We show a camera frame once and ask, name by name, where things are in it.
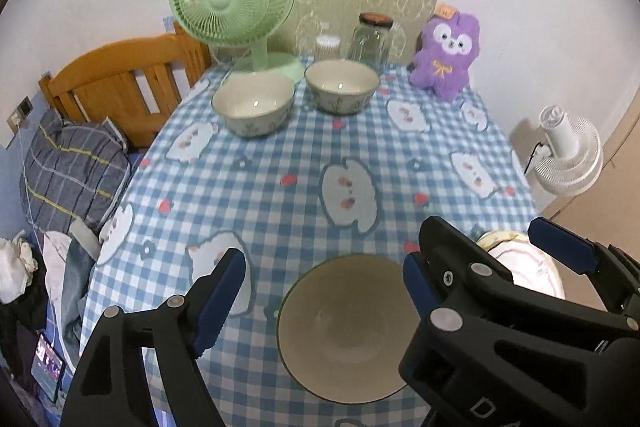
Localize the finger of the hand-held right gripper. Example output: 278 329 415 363
399 216 640 427
529 217 640 313

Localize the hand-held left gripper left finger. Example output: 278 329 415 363
60 248 247 427

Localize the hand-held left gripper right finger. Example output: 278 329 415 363
403 251 442 324

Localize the red-rimmed white plate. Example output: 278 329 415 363
485 239 567 300

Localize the floral ceramic bowl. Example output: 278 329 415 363
305 59 381 116
211 72 296 138
276 253 423 405

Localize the white desk fan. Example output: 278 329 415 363
526 104 603 196

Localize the pile of clothes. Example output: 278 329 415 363
47 237 98 348

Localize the blue checked tablecloth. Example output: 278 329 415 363
80 62 541 427

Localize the white garment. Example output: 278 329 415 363
42 231 76 278

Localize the lit phone screen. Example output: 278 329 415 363
31 331 67 404

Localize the dark cloth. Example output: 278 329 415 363
0 277 48 388

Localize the grey plaid bedding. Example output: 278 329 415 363
20 109 133 235

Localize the white crumpled cloth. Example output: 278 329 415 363
0 231 38 304

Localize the purple plush toy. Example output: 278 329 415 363
409 4 483 102

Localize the glass jar with dark lid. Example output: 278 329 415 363
347 13 395 75

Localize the cotton swab container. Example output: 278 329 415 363
315 35 342 62

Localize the black fan cable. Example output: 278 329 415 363
522 139 551 172

